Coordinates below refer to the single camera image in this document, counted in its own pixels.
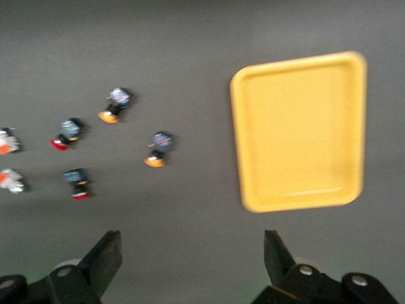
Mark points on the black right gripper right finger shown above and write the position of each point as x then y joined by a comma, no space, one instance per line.
281,269

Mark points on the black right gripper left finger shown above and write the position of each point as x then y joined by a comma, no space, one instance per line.
101,263

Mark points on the white orange push button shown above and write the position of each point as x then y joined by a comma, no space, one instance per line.
7,141
11,180

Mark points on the yellow cap push button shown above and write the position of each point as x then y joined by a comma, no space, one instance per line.
117,100
159,144

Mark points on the red cap push button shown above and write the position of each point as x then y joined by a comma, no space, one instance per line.
70,129
76,180

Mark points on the yellow plastic tray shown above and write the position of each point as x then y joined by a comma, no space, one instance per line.
300,133

